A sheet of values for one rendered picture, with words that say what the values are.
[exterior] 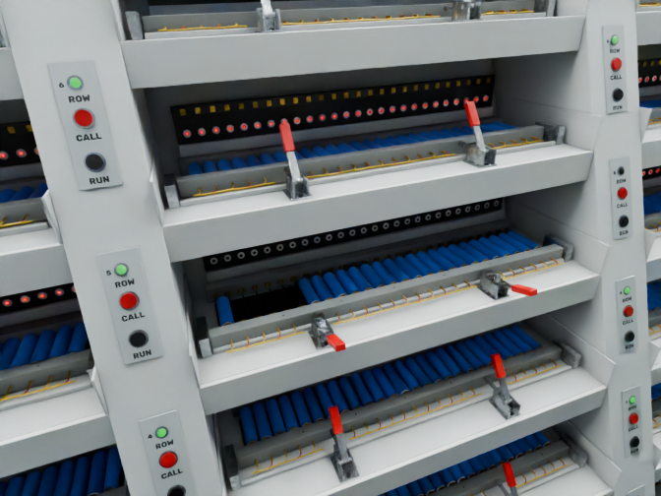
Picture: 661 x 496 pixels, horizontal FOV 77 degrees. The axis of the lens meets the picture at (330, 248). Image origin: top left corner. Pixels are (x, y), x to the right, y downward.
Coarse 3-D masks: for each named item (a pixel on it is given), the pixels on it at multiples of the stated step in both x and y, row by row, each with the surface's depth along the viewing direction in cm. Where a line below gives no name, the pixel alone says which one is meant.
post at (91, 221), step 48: (0, 0) 38; (48, 0) 39; (96, 0) 40; (48, 48) 40; (96, 48) 41; (48, 96) 40; (144, 96) 58; (48, 144) 40; (144, 144) 45; (96, 192) 42; (144, 192) 44; (96, 240) 43; (144, 240) 44; (96, 288) 43; (96, 336) 44; (144, 384) 46; (192, 384) 47; (192, 432) 48; (144, 480) 47
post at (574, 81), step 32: (608, 0) 59; (512, 64) 72; (544, 64) 66; (576, 64) 61; (512, 96) 74; (544, 96) 67; (576, 96) 62; (608, 128) 61; (608, 160) 62; (640, 160) 64; (544, 192) 71; (576, 192) 65; (608, 192) 63; (640, 192) 65; (512, 224) 80; (576, 224) 66; (608, 224) 63; (640, 224) 65; (608, 256) 64; (640, 256) 66; (608, 288) 65; (640, 288) 67; (576, 320) 70; (608, 320) 65; (640, 320) 68; (608, 352) 66; (640, 352) 68; (640, 384) 69; (576, 416) 75; (608, 416) 68; (608, 448) 69; (640, 480) 72
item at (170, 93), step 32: (128, 0) 59; (448, 64) 74; (480, 64) 76; (160, 96) 61; (192, 96) 62; (224, 96) 64; (256, 96) 65; (160, 128) 62; (160, 160) 62; (192, 288) 65; (32, 320) 59
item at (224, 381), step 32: (448, 224) 74; (544, 224) 72; (288, 256) 66; (320, 256) 68; (576, 256) 67; (544, 288) 61; (576, 288) 63; (192, 320) 56; (352, 320) 57; (384, 320) 57; (416, 320) 56; (448, 320) 57; (480, 320) 59; (512, 320) 61; (192, 352) 46; (224, 352) 52; (256, 352) 52; (288, 352) 52; (320, 352) 52; (352, 352) 53; (384, 352) 55; (224, 384) 48; (256, 384) 50; (288, 384) 52
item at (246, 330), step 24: (480, 264) 64; (504, 264) 64; (528, 264) 66; (384, 288) 59; (408, 288) 59; (432, 288) 61; (456, 288) 61; (288, 312) 55; (312, 312) 55; (336, 312) 57; (216, 336) 52; (240, 336) 53; (264, 336) 53; (288, 336) 53
